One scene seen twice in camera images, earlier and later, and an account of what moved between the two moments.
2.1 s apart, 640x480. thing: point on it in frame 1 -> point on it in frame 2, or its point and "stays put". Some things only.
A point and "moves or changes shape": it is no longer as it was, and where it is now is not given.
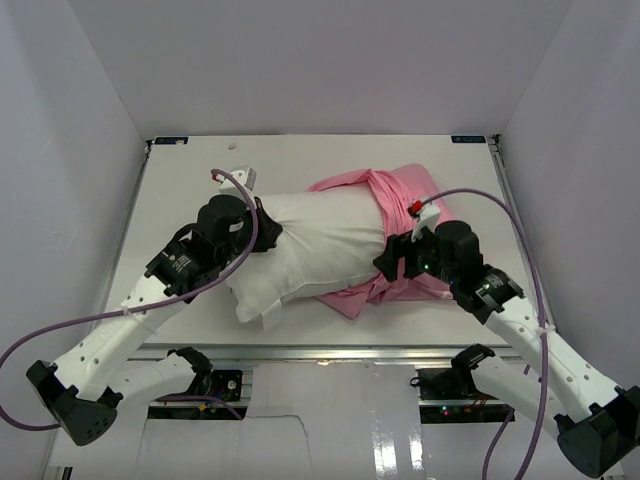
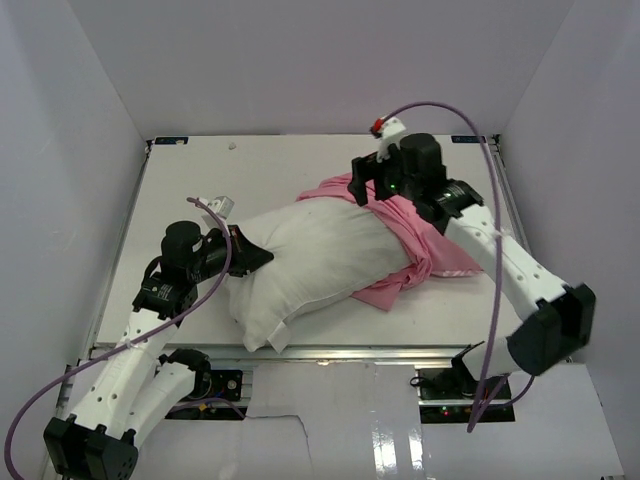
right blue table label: (468, 139) stays put
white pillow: (328, 238) moves or changes shape
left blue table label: (171, 140) stays put
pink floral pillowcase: (395, 190) moves or changes shape
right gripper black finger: (398, 244) -> (365, 167)
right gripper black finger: (388, 264) -> (358, 189)
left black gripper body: (261, 240) -> (237, 265)
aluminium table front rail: (326, 354) stays put
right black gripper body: (425, 258) -> (391, 179)
